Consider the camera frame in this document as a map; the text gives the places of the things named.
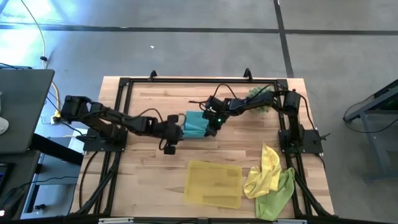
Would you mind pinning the grey desk top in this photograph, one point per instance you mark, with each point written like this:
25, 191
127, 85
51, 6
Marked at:
25, 109

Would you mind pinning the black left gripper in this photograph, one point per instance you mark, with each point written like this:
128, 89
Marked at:
169, 133

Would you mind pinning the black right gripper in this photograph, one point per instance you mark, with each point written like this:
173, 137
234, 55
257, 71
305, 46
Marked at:
219, 115

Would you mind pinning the silver edge bracket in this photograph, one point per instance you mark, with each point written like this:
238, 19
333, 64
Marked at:
115, 221
289, 221

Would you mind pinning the teal microfiber towel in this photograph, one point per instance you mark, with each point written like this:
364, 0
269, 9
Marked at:
195, 124

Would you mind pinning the black desk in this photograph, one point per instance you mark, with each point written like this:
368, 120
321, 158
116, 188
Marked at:
18, 174

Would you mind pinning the yellow translucent plastic basket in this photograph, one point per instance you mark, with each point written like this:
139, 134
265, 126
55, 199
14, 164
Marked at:
211, 183

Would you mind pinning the blue-grey metal cart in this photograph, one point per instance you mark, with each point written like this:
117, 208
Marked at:
374, 143

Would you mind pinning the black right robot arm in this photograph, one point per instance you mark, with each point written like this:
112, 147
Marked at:
258, 101

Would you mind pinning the yellow microfiber towel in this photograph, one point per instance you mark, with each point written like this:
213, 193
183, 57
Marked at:
264, 177

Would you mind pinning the light grey cabinet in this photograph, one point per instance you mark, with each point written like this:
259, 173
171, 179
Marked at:
59, 174

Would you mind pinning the black computer mouse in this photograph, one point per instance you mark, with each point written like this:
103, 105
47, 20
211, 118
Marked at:
12, 202

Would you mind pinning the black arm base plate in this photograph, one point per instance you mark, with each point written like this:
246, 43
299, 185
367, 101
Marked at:
312, 141
93, 144

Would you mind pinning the black metal table frame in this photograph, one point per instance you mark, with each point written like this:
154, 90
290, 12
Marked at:
202, 80

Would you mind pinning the green spiky plant ball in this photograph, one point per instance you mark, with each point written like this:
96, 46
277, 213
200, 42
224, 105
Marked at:
255, 91

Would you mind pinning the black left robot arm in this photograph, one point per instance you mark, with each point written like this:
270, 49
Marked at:
105, 116

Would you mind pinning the black clamp bracket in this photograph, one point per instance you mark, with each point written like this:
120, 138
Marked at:
153, 75
247, 74

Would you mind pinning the yellow power plug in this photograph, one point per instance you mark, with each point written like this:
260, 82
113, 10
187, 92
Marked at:
57, 117

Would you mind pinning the white round object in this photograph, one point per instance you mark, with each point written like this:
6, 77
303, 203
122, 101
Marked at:
3, 126

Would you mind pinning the lime green microfiber towel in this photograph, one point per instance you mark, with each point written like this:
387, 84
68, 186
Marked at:
273, 199

